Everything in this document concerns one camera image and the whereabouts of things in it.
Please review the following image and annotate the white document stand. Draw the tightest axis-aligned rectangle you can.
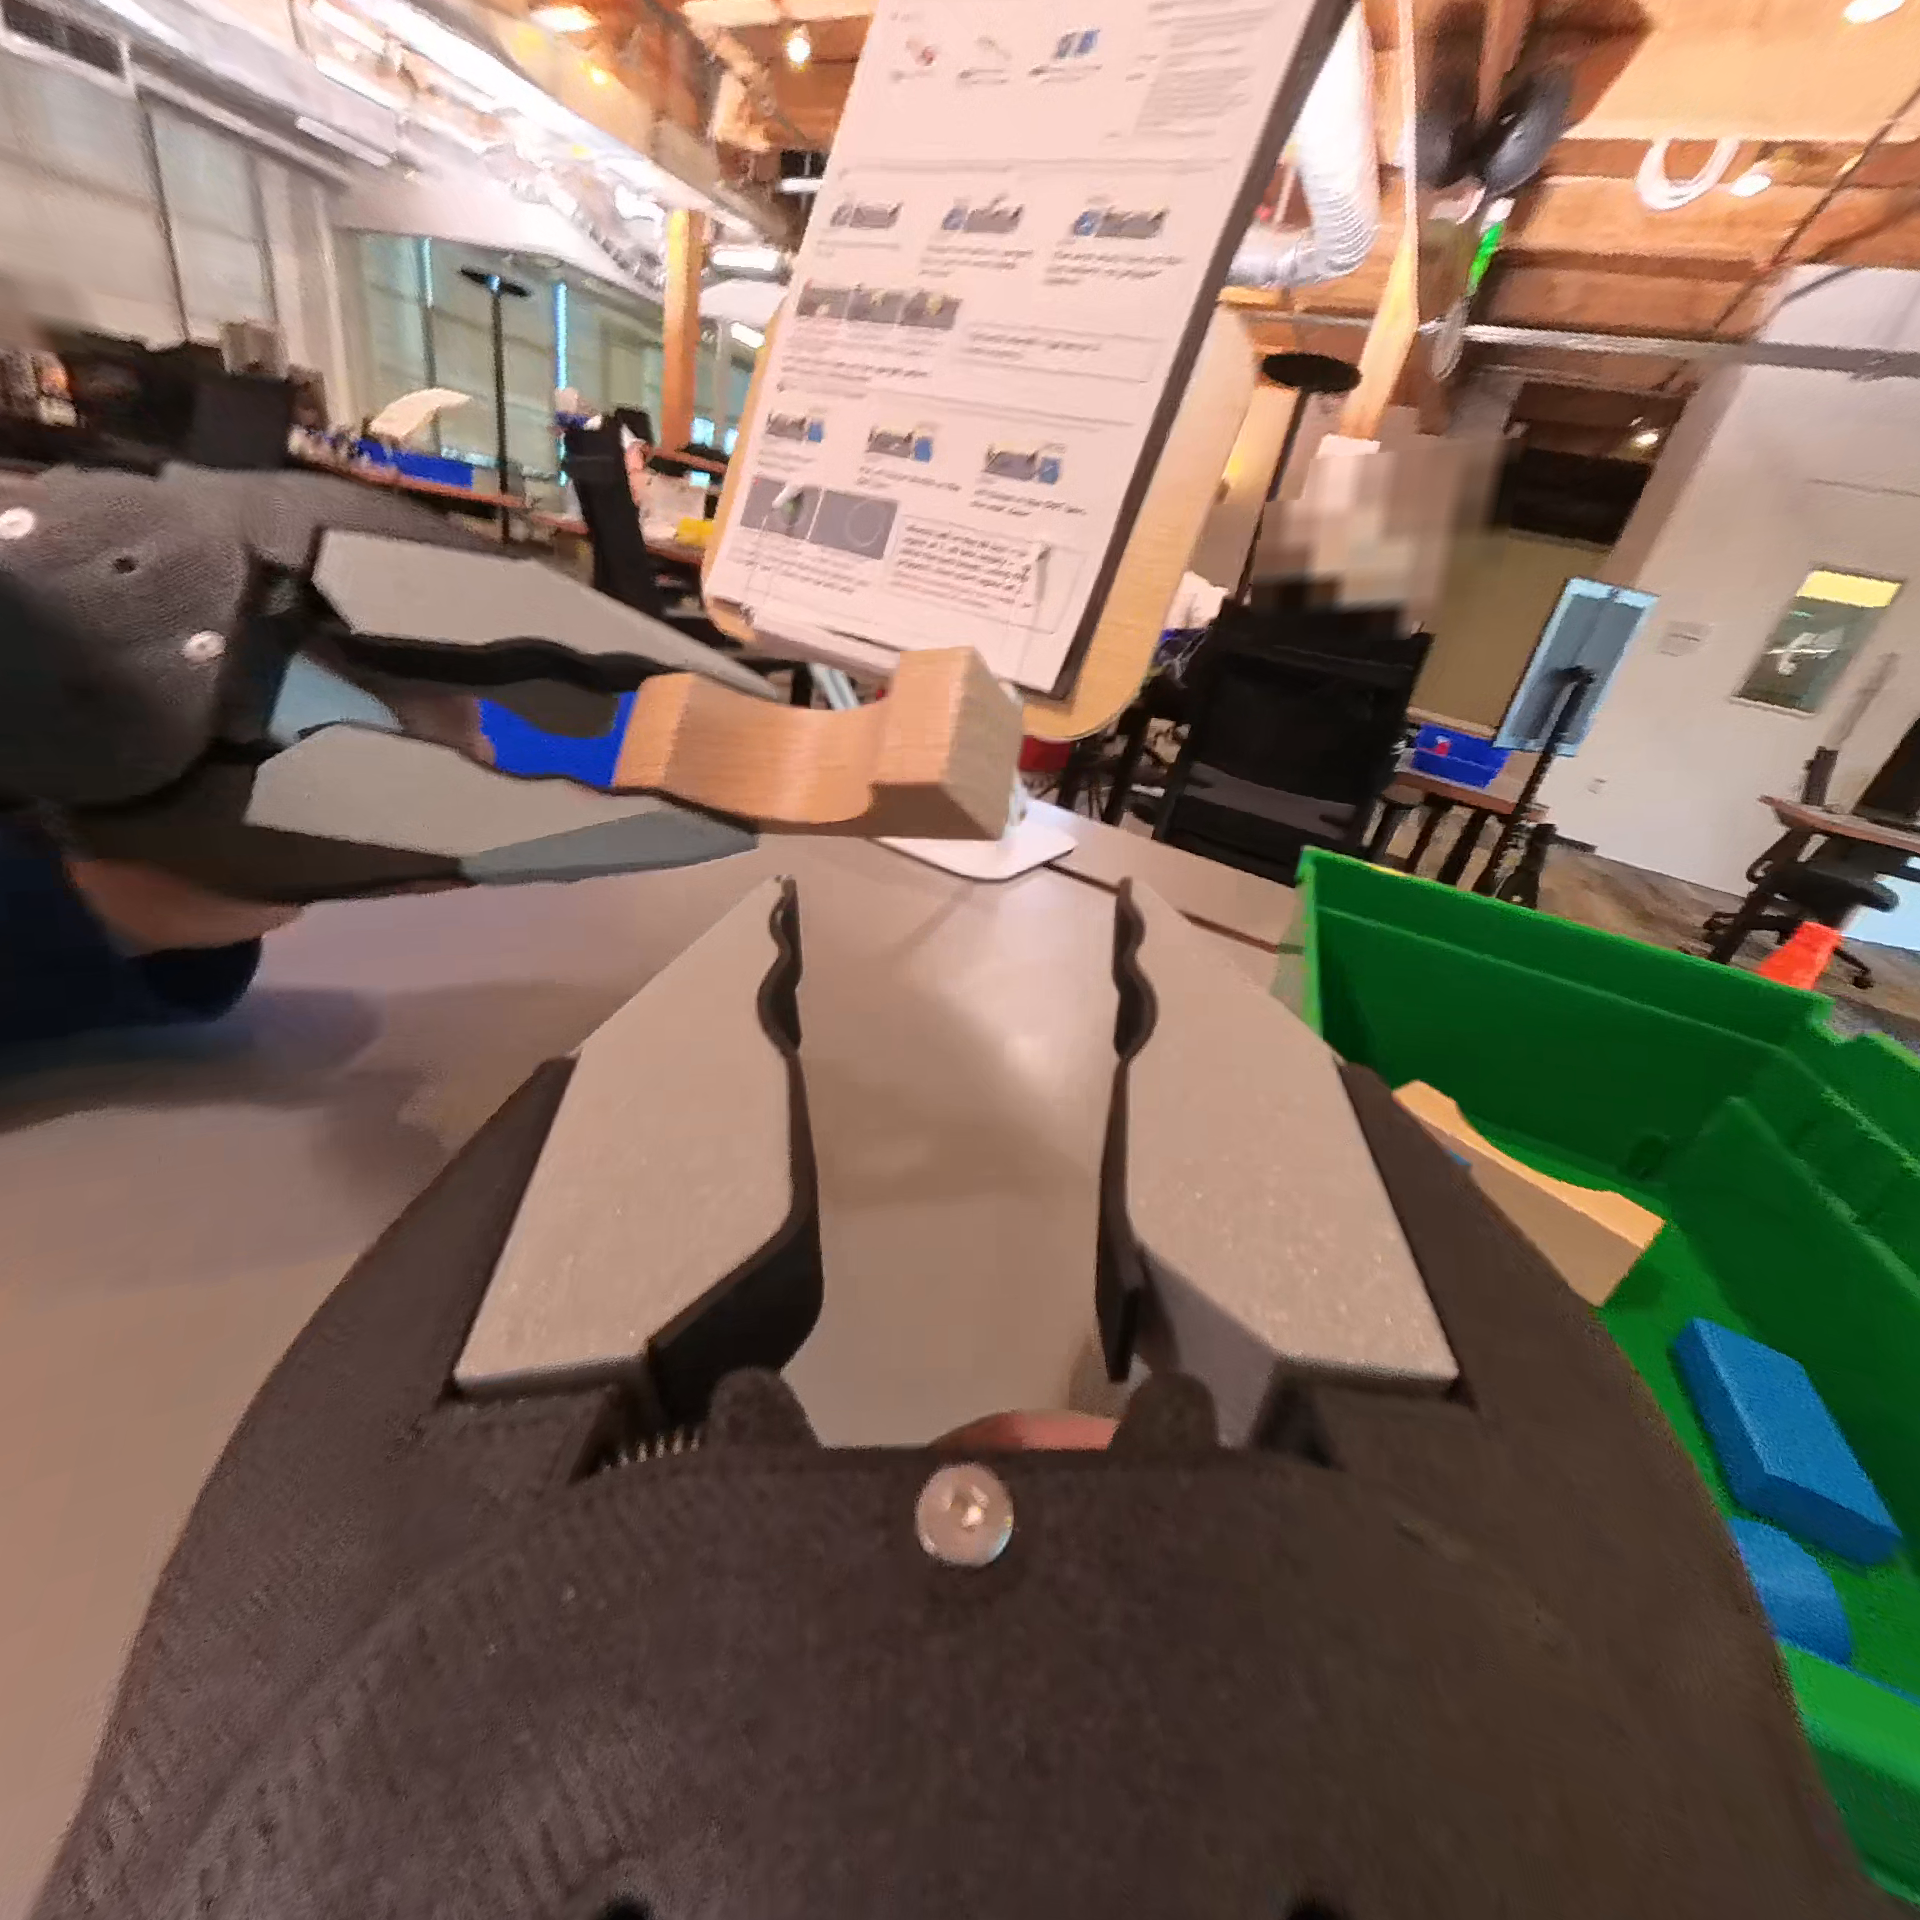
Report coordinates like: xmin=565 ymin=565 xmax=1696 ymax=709
xmin=703 ymin=591 xmax=1080 ymax=885

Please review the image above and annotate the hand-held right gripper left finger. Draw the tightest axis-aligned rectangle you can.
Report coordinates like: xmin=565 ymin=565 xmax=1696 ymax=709
xmin=451 ymin=877 xmax=827 ymax=1400

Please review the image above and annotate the tan wooden block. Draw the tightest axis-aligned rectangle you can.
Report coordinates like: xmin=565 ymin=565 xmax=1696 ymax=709
xmin=1393 ymin=1079 xmax=1665 ymax=1307

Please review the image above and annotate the green plastic bin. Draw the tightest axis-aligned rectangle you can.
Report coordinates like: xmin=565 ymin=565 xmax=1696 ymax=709
xmin=1276 ymin=848 xmax=1920 ymax=1905

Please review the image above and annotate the person's left forearm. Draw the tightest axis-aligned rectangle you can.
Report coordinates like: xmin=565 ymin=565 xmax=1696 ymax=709
xmin=0 ymin=815 xmax=264 ymax=1052

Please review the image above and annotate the blue rectangular block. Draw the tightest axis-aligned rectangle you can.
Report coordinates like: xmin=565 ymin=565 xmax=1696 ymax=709
xmin=1726 ymin=1515 xmax=1854 ymax=1667
xmin=1668 ymin=1316 xmax=1904 ymax=1568

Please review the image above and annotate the person's left hand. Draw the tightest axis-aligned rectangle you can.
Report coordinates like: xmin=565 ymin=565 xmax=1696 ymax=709
xmin=59 ymin=854 xmax=308 ymax=958

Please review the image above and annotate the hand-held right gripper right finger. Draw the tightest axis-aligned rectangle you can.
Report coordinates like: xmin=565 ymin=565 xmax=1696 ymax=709
xmin=1092 ymin=877 xmax=1464 ymax=1454

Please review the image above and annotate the printed instruction sheet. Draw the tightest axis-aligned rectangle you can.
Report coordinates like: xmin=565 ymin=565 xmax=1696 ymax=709
xmin=703 ymin=0 xmax=1336 ymax=695

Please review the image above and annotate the framed wall picture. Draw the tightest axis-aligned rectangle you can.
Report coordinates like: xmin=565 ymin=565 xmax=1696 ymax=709
xmin=1733 ymin=567 xmax=1900 ymax=712

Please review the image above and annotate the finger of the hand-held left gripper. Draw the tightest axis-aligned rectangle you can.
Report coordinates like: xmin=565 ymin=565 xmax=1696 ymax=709
xmin=245 ymin=717 xmax=760 ymax=889
xmin=304 ymin=528 xmax=784 ymax=703

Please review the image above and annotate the blue plastic bin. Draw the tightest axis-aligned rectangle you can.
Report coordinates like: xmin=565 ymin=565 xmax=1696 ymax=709
xmin=477 ymin=692 xmax=645 ymax=793

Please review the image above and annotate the wooden arch block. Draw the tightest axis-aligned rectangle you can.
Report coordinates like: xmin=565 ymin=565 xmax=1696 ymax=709
xmin=614 ymin=646 xmax=1024 ymax=841

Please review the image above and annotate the white air duct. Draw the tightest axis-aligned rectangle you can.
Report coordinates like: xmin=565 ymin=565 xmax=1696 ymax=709
xmin=1265 ymin=0 xmax=1384 ymax=291

